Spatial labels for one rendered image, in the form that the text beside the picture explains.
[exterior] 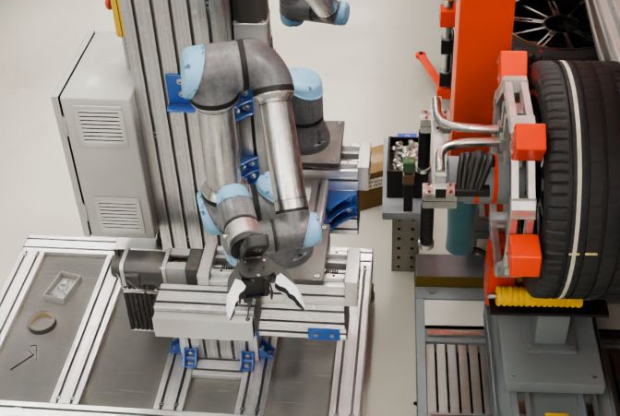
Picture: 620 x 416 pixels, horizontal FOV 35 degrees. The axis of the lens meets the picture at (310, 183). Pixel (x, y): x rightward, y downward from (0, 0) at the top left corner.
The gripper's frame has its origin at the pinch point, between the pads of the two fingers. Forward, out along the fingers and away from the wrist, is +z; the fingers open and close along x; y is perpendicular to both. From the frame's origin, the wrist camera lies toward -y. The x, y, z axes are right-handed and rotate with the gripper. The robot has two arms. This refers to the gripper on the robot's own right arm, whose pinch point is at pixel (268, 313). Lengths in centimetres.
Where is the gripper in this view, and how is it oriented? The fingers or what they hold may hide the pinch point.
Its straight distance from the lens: 192.7
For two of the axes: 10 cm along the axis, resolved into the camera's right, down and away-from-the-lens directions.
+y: -1.1, 7.1, 7.0
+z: 2.5, 7.0, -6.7
